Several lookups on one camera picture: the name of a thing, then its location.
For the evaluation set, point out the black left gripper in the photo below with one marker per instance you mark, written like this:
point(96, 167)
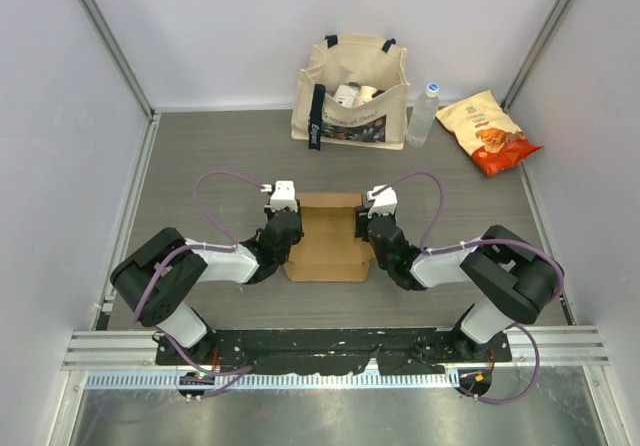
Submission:
point(269, 212)

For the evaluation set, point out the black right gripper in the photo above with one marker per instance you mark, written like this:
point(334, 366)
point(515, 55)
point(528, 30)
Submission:
point(362, 222)

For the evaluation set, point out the brown cardboard box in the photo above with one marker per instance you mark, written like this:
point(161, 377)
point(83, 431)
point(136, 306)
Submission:
point(329, 250)

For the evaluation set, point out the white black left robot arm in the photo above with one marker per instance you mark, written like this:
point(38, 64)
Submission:
point(156, 278)

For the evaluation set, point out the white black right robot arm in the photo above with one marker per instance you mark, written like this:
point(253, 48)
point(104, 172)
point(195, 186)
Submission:
point(517, 279)

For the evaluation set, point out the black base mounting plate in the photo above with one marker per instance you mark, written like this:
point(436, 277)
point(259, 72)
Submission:
point(339, 352)

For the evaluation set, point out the clear plastic water bottle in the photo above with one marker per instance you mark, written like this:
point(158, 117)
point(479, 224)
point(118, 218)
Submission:
point(423, 115)

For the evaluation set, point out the cassava chips bag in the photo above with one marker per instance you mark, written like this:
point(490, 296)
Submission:
point(486, 133)

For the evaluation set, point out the white items inside bag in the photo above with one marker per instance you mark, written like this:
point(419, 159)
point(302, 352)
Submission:
point(354, 95)

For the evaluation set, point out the beige canvas tote bag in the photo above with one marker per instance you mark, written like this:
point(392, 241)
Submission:
point(318, 119)

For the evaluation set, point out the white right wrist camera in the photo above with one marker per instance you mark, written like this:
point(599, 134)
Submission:
point(380, 201)

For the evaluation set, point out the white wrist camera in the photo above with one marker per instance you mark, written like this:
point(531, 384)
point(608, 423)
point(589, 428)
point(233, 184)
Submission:
point(380, 201)
point(282, 196)

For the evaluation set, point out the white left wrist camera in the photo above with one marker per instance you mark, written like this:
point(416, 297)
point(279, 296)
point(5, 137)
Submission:
point(282, 196)

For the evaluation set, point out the white slotted cable duct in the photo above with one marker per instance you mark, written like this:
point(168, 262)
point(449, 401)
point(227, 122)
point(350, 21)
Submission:
point(370, 379)

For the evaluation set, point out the aluminium front rail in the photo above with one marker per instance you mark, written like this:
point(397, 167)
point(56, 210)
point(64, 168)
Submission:
point(548, 346)

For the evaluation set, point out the aluminium frame post right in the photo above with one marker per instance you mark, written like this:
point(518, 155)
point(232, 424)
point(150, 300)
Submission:
point(543, 39)

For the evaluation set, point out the aluminium frame post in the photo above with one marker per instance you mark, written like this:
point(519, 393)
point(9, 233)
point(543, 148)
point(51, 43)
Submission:
point(107, 37)
point(543, 39)

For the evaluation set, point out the aluminium frame post left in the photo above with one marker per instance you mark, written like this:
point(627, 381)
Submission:
point(107, 37)

